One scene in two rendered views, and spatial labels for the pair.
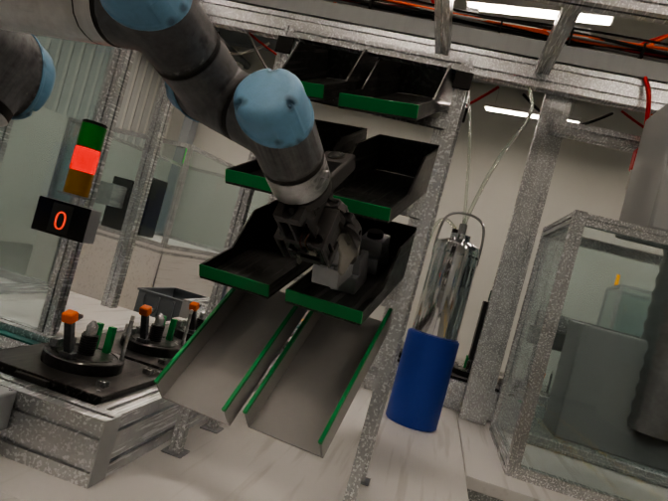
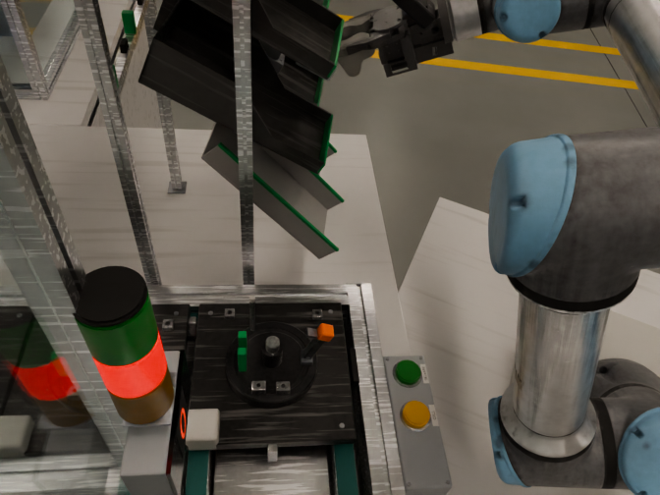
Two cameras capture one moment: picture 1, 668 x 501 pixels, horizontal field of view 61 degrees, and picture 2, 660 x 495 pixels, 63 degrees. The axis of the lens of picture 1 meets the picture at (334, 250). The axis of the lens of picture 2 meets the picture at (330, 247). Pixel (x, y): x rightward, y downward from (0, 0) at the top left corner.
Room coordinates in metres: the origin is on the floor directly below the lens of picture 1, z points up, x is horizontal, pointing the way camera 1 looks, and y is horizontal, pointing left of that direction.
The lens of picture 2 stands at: (1.13, 0.79, 1.72)
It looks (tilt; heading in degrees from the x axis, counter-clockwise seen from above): 48 degrees down; 248
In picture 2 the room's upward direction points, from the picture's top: 8 degrees clockwise
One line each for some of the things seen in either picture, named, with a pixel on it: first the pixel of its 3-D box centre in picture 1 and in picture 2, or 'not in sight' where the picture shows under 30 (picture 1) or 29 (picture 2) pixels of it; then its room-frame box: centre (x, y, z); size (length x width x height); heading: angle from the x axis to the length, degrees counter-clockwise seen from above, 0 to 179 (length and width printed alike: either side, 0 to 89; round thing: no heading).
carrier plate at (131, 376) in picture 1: (81, 369); (271, 368); (1.04, 0.39, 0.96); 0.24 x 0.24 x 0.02; 79
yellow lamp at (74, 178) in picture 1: (79, 183); (140, 384); (1.19, 0.55, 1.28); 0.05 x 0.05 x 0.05
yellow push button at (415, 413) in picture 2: not in sight; (415, 415); (0.84, 0.51, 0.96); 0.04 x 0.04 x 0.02
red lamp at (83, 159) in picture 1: (84, 160); (130, 355); (1.19, 0.55, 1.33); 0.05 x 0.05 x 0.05
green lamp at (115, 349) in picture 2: (91, 136); (117, 318); (1.19, 0.55, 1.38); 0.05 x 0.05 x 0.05
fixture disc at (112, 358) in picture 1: (83, 358); (272, 362); (1.04, 0.39, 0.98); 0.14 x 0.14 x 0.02
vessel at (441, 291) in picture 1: (450, 273); not in sight; (1.71, -0.36, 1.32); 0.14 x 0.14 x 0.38
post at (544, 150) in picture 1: (524, 224); not in sight; (1.96, -0.61, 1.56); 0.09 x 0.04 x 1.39; 79
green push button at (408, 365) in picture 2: not in sight; (407, 373); (0.83, 0.44, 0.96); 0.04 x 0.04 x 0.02
